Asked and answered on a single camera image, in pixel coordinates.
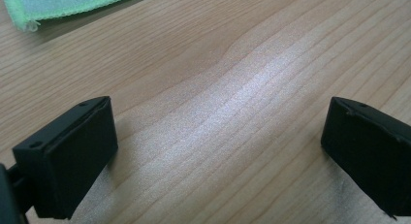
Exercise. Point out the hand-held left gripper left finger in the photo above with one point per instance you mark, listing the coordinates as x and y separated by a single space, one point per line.
74 159

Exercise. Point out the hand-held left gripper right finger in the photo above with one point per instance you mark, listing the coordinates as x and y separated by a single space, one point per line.
371 153

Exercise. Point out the green microfiber cloth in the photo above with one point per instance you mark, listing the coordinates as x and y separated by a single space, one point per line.
58 2

